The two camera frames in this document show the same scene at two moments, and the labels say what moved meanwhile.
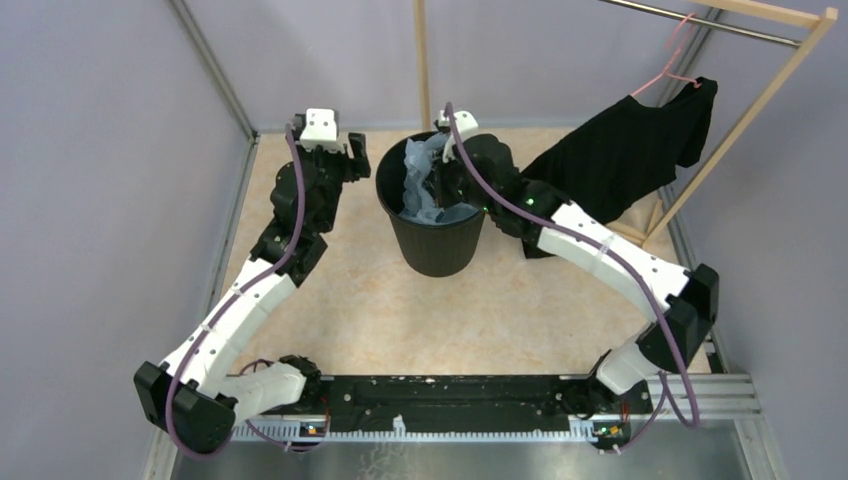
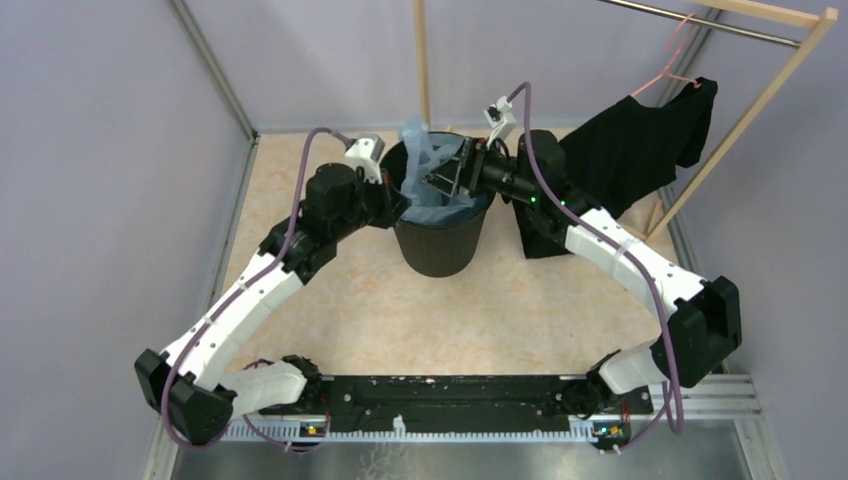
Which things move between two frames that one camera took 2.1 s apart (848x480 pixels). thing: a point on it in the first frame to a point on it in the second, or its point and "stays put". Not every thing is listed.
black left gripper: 357,166 to 393,203
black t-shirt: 628,152 stays put
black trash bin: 432,249 stays put
